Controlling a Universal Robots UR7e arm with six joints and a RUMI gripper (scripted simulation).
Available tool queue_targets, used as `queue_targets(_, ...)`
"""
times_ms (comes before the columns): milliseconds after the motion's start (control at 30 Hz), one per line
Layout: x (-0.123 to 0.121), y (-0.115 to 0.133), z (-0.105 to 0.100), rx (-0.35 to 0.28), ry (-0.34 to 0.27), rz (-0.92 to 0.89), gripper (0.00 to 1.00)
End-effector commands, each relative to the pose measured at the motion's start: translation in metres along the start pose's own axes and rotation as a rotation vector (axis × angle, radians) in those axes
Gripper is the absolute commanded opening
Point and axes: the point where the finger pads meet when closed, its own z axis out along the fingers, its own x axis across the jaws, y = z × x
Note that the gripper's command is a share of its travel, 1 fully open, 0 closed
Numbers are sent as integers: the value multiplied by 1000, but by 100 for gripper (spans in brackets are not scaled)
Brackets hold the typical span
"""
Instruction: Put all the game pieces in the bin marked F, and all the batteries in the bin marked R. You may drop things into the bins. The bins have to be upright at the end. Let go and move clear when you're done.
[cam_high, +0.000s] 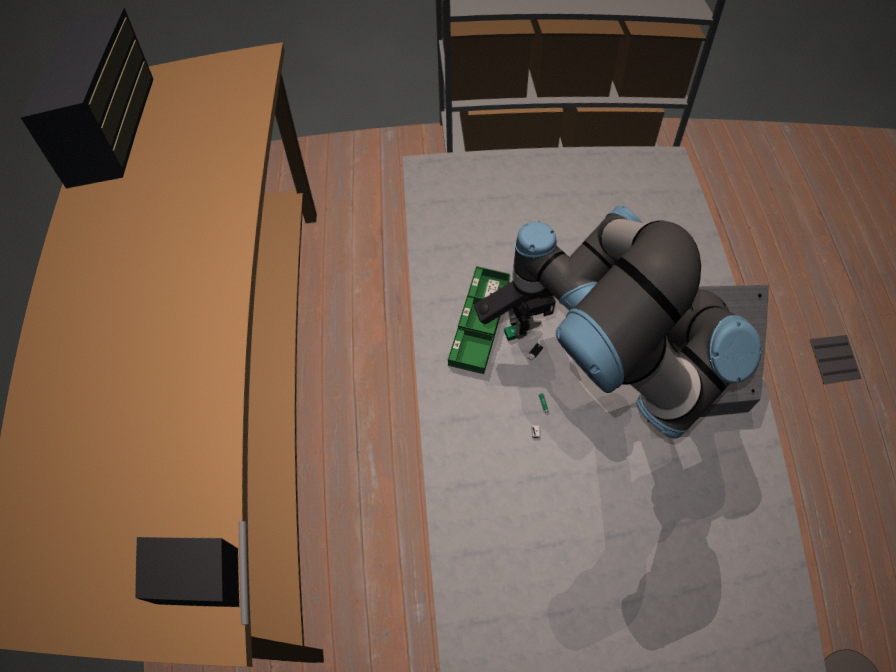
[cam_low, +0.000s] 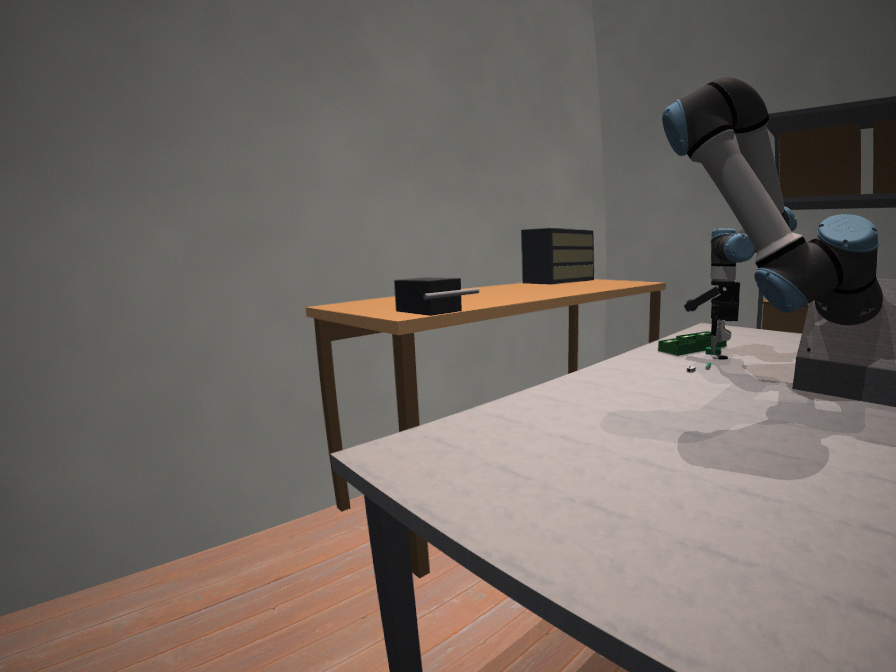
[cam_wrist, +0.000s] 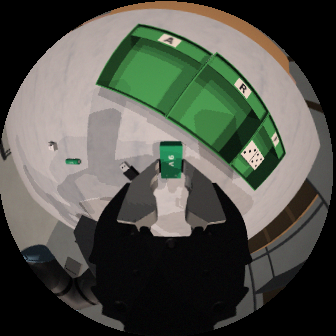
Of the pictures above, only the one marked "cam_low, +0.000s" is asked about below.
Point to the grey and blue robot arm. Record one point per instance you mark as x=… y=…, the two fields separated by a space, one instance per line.
x=792 y=272

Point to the green rack of bins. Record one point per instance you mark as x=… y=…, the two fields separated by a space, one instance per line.
x=701 y=341

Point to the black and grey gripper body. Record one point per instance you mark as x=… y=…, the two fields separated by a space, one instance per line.
x=728 y=299

